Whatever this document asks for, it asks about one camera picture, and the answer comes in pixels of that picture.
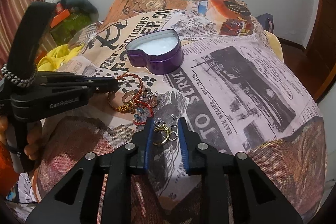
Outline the gold ring with stone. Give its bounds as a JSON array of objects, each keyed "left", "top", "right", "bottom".
[{"left": 152, "top": 118, "right": 179, "bottom": 146}]

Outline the person's left hand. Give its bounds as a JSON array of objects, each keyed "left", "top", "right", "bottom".
[{"left": 1, "top": 116, "right": 42, "bottom": 160}]

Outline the yellow cloth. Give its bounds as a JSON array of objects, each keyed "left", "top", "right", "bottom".
[{"left": 37, "top": 44, "right": 82, "bottom": 72}]

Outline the orange box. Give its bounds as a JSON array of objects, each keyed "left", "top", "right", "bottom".
[{"left": 50, "top": 3, "right": 71, "bottom": 28}]

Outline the purple heart-shaped tin box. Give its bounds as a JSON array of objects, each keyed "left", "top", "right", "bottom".
[{"left": 125, "top": 29, "right": 183, "bottom": 75}]

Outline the silver hook earring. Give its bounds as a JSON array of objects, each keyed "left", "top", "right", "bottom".
[{"left": 170, "top": 114, "right": 179, "bottom": 127}]

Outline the grey dark cloth pile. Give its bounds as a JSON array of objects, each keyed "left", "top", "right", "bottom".
[{"left": 52, "top": 0, "right": 99, "bottom": 22}]

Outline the newspaper print bedsheet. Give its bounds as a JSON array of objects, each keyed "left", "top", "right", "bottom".
[{"left": 32, "top": 0, "right": 326, "bottom": 223}]

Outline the brown wooden door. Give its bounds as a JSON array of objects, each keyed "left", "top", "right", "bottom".
[{"left": 279, "top": 0, "right": 336, "bottom": 103}]

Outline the black bead wrist strap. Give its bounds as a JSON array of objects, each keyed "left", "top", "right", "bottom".
[{"left": 0, "top": 63, "right": 38, "bottom": 88}]

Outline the wide gold band ring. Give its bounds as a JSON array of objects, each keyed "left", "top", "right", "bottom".
[{"left": 121, "top": 90, "right": 137, "bottom": 105}]

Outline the red gold braided bracelet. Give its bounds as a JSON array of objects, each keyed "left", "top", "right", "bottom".
[{"left": 108, "top": 73, "right": 146, "bottom": 115}]

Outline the red string charm bracelet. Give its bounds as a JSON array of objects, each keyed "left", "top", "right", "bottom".
[{"left": 132, "top": 97, "right": 156, "bottom": 127}]

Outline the silver clear stone ring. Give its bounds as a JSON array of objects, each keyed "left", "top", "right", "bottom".
[{"left": 140, "top": 90, "right": 159, "bottom": 109}]

